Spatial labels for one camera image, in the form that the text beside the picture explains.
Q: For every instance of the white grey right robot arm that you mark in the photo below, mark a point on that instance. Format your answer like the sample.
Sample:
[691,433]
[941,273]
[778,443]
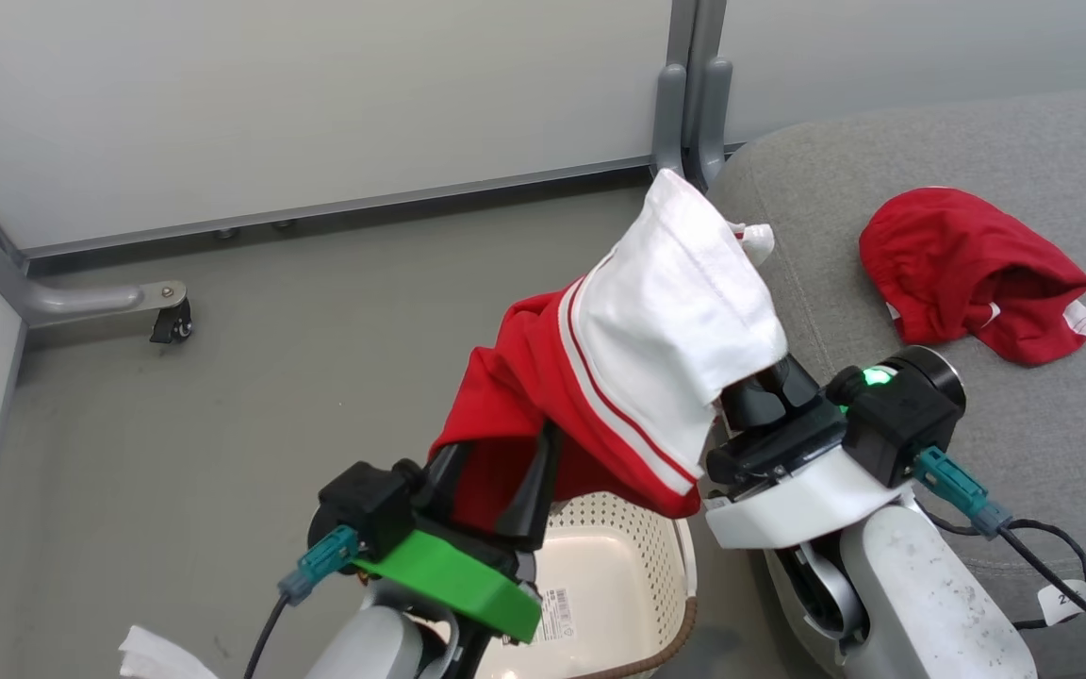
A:
[929,604]

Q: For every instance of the grey partition post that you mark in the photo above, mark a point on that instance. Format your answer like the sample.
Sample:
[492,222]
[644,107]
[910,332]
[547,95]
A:
[689,94]

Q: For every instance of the white barcode sticker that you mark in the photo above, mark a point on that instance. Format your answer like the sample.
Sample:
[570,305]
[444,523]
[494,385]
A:
[555,615]

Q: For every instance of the grey partition bottom rail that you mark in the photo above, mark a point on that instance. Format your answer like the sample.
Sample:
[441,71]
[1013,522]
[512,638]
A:
[317,209]

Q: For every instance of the grey fabric sofa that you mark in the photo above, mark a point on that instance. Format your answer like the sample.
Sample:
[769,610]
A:
[1024,160]

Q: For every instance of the black caster wheel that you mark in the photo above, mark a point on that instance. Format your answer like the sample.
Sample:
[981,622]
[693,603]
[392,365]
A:
[171,325]

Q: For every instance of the red and white garment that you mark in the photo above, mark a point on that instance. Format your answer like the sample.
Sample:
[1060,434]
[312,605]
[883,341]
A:
[675,311]

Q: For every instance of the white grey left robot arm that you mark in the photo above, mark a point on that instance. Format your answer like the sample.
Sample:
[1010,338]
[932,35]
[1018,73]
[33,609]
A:
[364,646]

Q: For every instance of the white crumpled cloth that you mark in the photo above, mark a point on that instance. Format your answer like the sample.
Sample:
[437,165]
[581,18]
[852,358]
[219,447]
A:
[161,655]

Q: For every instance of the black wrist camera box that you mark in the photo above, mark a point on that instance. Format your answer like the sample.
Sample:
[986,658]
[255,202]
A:
[901,424]
[369,505]

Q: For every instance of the cream perforated laundry basket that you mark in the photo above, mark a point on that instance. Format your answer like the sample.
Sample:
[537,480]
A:
[618,575]

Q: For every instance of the red t-shirt with white trim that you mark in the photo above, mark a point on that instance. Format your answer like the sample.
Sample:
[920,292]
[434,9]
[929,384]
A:
[958,273]

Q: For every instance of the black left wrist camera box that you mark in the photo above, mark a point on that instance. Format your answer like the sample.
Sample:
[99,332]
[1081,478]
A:
[369,505]

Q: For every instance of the grey partition foot bracket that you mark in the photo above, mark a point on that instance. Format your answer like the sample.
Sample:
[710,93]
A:
[62,300]

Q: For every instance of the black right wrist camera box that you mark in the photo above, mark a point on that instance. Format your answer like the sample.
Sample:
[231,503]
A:
[901,424]

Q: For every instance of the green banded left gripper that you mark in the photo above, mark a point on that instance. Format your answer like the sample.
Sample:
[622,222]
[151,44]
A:
[458,585]

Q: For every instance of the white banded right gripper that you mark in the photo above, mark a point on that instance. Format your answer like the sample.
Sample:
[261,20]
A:
[788,490]

